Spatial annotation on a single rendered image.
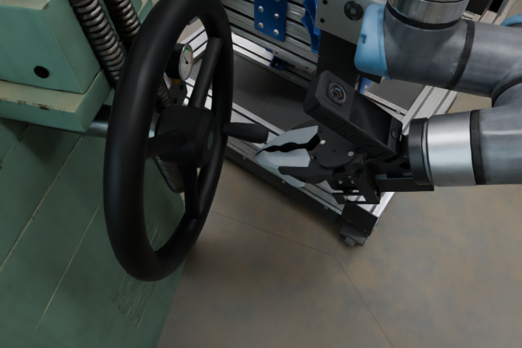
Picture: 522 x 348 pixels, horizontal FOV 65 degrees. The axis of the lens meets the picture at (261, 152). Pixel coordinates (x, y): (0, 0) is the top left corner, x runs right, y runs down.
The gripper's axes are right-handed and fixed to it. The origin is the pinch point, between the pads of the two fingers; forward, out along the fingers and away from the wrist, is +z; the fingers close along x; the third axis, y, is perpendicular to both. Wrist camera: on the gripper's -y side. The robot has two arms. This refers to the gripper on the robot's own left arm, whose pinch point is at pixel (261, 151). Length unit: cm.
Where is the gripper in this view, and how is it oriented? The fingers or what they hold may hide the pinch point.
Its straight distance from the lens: 52.6
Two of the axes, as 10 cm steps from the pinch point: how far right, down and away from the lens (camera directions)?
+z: -8.4, 0.7, 5.4
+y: 4.7, 6.0, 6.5
